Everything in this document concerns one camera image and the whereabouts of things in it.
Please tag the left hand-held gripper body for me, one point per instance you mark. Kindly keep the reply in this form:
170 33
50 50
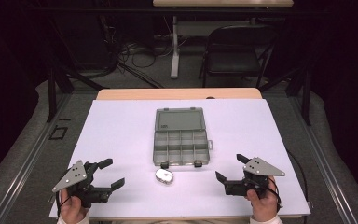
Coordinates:
74 177

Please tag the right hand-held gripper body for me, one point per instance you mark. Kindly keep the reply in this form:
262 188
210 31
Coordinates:
259 168

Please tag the small shiny white object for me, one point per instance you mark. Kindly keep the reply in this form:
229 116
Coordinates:
164 176

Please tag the grey plastic organiser box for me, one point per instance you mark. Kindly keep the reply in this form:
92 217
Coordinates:
180 137

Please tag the person's left hand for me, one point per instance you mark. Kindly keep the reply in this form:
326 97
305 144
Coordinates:
71 211

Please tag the person's right hand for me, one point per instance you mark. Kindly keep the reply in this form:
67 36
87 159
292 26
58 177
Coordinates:
264 208

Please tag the white board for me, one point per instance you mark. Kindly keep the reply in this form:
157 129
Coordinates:
121 133

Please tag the black tape square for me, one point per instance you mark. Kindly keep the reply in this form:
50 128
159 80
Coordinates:
58 132

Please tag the black tape strip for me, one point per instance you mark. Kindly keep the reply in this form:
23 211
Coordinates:
65 119

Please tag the black metal stand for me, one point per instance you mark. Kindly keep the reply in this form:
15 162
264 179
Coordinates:
52 93
306 93

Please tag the wooden table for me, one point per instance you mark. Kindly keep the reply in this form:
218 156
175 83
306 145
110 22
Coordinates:
174 93

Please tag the black folding chair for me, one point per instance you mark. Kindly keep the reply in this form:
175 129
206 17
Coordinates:
233 59

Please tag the white-legged background table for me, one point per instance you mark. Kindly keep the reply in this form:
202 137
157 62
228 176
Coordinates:
175 59

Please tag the metal floor rail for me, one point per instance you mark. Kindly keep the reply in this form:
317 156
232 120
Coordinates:
28 161
323 161

